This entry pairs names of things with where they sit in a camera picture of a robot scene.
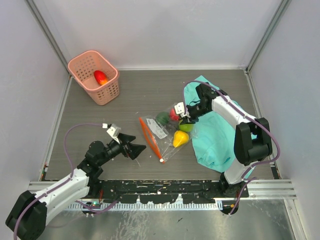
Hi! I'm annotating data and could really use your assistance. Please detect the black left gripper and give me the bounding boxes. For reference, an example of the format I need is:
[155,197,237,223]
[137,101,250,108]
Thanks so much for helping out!
[97,132,145,166]

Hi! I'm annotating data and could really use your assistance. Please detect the clear zip top bag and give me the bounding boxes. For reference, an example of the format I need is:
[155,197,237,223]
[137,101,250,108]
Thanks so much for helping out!
[139,103,198,164]

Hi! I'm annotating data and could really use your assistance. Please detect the red yellow fake mango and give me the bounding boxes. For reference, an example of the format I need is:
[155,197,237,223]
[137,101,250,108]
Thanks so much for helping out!
[93,70,108,86]

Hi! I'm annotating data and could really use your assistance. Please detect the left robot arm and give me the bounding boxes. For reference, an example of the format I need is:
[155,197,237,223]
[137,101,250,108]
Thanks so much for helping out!
[5,133,146,240]

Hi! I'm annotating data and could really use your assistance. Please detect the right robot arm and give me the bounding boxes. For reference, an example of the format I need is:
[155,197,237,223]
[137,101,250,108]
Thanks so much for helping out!
[179,81,273,197]

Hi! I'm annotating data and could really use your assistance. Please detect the green fake apple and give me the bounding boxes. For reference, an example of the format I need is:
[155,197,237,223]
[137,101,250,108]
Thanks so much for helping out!
[178,120,194,133]

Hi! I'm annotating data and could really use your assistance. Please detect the red yellow fake apple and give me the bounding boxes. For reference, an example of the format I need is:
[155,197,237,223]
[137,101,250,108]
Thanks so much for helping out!
[169,108,180,122]

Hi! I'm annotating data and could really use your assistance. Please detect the yellow fake pear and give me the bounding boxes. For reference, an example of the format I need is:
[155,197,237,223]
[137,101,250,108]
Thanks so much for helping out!
[172,130,189,148]

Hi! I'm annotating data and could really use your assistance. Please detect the dark green fake avocado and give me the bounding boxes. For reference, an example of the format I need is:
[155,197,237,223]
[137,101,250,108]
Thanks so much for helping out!
[155,111,170,126]

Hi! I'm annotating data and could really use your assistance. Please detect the teal t-shirt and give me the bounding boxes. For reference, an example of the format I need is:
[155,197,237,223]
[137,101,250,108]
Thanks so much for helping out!
[183,75,258,174]

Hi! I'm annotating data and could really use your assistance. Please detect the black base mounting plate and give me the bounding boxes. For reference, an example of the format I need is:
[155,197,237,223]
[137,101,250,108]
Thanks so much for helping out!
[83,180,244,204]

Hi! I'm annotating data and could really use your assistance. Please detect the pink plastic basket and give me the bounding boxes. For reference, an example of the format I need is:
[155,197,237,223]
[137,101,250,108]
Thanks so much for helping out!
[67,50,120,106]

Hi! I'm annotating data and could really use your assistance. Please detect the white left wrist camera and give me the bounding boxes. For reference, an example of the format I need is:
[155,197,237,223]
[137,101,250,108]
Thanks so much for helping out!
[106,123,122,144]

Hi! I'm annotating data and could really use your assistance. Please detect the white slotted cable duct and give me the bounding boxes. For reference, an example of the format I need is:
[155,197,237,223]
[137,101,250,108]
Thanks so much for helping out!
[67,201,223,211]

